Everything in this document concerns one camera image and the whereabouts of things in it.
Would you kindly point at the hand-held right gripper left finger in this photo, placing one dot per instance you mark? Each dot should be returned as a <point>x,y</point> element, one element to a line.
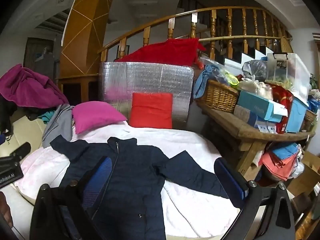
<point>100,177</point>

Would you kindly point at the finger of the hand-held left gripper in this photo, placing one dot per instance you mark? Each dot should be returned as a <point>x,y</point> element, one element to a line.
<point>21,148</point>

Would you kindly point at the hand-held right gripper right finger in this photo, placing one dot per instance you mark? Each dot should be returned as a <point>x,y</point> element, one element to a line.
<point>230,180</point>

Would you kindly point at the navy blue jacket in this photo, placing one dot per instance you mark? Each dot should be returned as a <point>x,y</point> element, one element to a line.
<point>135,180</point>

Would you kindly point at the person's left hand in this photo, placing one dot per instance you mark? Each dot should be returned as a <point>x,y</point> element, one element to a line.
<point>4,210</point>

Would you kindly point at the cream leather sofa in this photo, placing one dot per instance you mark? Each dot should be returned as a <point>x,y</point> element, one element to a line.
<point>27,132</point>

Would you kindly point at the teal cloth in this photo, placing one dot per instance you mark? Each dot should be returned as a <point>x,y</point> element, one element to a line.
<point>47,117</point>

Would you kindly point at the grey garment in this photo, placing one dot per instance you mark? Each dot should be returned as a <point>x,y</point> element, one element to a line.
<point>58,127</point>

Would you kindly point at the stack of folded cloths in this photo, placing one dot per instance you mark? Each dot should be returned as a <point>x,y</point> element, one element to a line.
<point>272,165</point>

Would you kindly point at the rustic wooden bench table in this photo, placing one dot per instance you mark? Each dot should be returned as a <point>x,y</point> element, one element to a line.
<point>240,130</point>

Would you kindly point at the pale pink blanket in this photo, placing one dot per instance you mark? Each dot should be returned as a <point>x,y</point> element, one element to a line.
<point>190,145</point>

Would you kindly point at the magenta pillow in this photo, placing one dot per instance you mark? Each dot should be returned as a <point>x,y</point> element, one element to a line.
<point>95,116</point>

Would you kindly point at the white and blue small boxes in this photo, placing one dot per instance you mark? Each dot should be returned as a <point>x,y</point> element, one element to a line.
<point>265,127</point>

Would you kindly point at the magenta throw blanket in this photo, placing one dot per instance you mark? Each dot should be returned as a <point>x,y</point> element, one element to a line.
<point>30,85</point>

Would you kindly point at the grey patterned box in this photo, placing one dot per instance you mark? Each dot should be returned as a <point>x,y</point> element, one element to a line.
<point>243,116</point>

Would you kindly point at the brown cardboard box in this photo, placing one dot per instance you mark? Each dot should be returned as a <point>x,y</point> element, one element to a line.
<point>307,177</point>

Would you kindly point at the teal cardboard box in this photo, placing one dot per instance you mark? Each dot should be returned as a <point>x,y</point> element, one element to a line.
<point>257,105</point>

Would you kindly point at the small red pillow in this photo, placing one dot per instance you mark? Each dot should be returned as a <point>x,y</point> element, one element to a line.
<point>151,111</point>

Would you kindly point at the clear bag of beige items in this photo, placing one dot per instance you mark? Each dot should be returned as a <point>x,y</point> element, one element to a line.
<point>257,87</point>

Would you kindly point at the red gift bag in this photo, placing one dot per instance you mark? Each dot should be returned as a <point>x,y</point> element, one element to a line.
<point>285,100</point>

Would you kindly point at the yellow green plastic bag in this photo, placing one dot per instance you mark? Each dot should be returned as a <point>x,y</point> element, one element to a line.
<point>231,80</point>

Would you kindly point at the small wicker basket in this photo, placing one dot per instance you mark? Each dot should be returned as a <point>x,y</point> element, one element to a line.
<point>311,118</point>

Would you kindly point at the blue cloth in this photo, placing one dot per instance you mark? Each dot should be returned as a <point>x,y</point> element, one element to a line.
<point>203,80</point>

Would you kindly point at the silver foil mat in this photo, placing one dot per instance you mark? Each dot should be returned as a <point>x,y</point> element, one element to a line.
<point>150,77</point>

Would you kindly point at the grey plastic bag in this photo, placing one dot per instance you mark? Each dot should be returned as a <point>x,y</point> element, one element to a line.
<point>255,68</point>

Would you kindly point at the orange wooden column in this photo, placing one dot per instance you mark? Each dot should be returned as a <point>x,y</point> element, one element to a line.
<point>82,42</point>

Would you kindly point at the black and white staircase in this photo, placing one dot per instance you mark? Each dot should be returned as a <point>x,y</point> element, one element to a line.
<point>250,55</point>

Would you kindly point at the clear plastic storage box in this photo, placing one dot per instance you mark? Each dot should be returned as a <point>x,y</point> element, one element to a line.
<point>297,72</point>

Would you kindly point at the large red cushion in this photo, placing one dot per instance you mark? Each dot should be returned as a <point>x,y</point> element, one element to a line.
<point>170,51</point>

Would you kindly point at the wooden stair railing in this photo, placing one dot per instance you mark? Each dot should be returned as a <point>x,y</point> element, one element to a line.
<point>212,27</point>

